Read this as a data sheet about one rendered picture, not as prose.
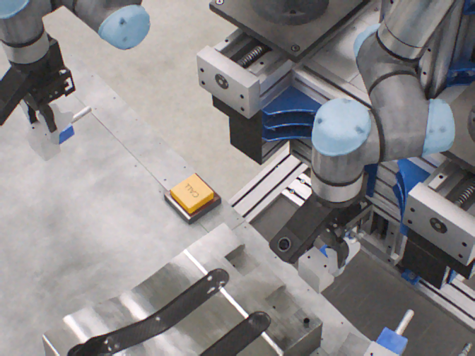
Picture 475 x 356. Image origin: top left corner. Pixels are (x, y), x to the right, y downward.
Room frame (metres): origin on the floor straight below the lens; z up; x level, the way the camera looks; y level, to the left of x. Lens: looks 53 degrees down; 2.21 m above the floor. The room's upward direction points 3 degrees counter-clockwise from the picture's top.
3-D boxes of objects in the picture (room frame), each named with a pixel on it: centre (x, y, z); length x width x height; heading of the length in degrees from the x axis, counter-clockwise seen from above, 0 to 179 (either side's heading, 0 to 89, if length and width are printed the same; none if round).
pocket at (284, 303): (0.72, -0.07, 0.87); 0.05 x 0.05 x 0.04; 37
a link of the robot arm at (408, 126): (0.80, -0.24, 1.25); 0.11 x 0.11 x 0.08; 8
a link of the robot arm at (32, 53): (1.08, 0.34, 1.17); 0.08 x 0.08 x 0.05
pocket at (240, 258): (0.80, 0.00, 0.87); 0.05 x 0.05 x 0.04; 37
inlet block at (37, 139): (1.09, 0.32, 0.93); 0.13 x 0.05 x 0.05; 132
